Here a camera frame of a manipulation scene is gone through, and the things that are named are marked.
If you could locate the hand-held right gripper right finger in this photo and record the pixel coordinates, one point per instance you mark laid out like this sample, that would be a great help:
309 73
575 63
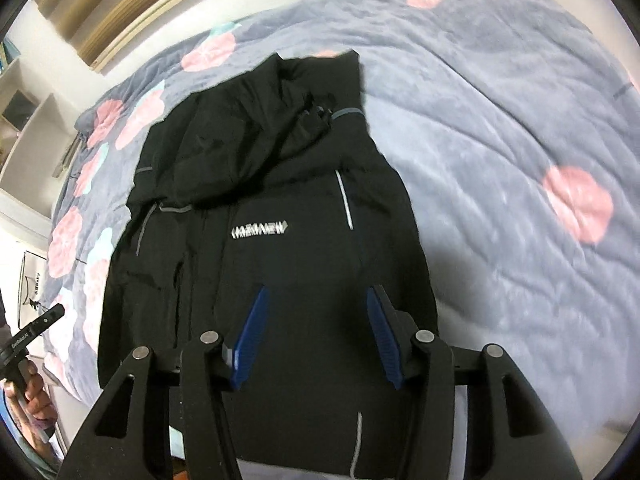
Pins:
384 335

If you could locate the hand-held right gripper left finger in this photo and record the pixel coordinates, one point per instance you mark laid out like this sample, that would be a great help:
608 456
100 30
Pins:
252 335

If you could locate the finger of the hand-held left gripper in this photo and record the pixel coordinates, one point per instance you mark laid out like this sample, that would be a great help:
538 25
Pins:
50 315

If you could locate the black hooded jacket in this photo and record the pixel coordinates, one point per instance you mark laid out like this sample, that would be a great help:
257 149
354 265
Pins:
280 185

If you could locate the person's left hand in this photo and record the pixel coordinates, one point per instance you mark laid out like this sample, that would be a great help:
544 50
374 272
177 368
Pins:
35 400

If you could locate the white printed bag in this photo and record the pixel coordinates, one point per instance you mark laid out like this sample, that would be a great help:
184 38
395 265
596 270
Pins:
32 285

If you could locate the white bookshelf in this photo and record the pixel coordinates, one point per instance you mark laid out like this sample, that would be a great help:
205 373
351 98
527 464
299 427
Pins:
30 160

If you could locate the grey blanket with pink flowers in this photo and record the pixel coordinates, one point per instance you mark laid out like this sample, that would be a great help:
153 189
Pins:
475 135

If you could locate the row of books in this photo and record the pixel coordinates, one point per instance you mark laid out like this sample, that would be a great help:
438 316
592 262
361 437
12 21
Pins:
7 55

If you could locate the wooden slatted headboard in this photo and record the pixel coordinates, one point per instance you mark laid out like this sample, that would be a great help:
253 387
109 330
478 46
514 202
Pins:
125 5

